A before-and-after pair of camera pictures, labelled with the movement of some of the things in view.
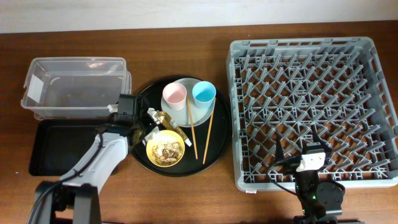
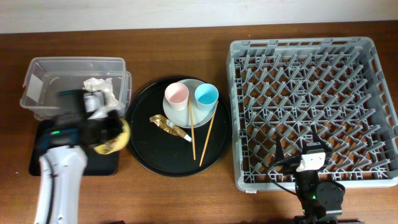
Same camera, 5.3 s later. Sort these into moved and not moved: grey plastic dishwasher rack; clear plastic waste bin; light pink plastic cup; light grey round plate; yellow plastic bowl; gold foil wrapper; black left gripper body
Moved: black left gripper body; yellow plastic bowl; gold foil wrapper
Not moved: light grey round plate; clear plastic waste bin; light pink plastic cup; grey plastic dishwasher rack
